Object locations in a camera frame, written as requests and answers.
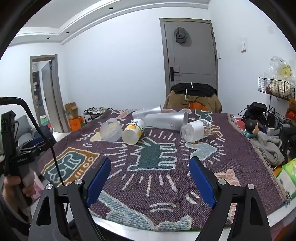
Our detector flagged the orange label vitamin drink cup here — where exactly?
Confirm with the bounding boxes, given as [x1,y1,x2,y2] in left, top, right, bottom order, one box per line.
[121,118,145,145]

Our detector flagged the frosted translucent plastic cup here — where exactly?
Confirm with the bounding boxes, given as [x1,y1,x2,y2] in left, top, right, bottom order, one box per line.
[100,118,122,143]

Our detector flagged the clear cup white label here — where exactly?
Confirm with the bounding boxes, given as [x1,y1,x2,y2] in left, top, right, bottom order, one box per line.
[180,119,212,143]

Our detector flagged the tall silver paper cup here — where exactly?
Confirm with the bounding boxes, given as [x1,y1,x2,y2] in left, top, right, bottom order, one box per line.
[144,112,188,131]

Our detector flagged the silver cup behind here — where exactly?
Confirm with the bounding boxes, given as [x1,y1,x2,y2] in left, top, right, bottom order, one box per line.
[132,105,162,119]

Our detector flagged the person's left hand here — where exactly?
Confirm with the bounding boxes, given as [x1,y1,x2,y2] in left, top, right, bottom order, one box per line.
[1,175,31,216]

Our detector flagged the grey interior door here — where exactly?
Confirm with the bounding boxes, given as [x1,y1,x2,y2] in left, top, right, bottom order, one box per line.
[30,54,70,133]

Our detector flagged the green tissue pack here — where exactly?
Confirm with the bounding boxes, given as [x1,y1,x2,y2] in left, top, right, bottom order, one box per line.
[276,159,296,198]

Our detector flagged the orange box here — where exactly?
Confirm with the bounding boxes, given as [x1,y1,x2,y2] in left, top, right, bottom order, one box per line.
[69,116,85,132]

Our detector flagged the cardboard box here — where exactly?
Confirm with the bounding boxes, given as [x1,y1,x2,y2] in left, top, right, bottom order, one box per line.
[64,102,78,120]

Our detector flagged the black shoe rack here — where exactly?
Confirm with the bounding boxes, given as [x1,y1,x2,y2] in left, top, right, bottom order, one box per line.
[82,106,113,122]

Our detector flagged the cartoon boy figurine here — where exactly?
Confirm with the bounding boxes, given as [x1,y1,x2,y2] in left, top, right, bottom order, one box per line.
[244,120,259,138]

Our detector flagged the purple patterned woven table cloth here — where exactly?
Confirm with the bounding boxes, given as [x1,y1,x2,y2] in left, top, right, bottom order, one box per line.
[37,109,288,231]

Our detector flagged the orange plush toy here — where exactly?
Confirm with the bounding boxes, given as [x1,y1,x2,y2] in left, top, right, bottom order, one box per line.
[285,99,296,121]

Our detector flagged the brown coat on chair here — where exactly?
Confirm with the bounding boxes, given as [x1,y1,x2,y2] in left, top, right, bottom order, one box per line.
[164,83,222,113]

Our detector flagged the grey entrance door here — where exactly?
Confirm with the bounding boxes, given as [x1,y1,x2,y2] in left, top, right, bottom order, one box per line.
[160,18,218,94]

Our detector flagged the grey hat on door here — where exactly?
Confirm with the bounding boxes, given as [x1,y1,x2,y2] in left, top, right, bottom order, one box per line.
[174,27,188,44]

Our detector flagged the black cable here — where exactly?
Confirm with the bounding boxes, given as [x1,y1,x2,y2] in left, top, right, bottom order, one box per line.
[0,96,65,187]

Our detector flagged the black wire wall basket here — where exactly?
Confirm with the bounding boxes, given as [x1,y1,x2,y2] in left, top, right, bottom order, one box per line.
[258,77,295,101]

